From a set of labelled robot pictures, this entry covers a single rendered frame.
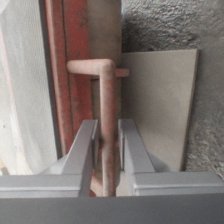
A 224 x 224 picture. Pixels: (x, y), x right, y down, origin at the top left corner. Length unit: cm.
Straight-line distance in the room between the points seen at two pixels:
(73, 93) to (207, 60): 15
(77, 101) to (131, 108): 11
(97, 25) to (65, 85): 9
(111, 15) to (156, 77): 9
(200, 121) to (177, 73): 6
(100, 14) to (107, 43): 3
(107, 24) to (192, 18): 10
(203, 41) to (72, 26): 14
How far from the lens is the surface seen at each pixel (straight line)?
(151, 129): 24
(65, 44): 17
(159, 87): 22
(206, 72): 21
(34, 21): 19
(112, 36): 22
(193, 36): 22
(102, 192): 17
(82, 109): 18
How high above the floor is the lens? 20
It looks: 39 degrees down
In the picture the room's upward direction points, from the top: 105 degrees counter-clockwise
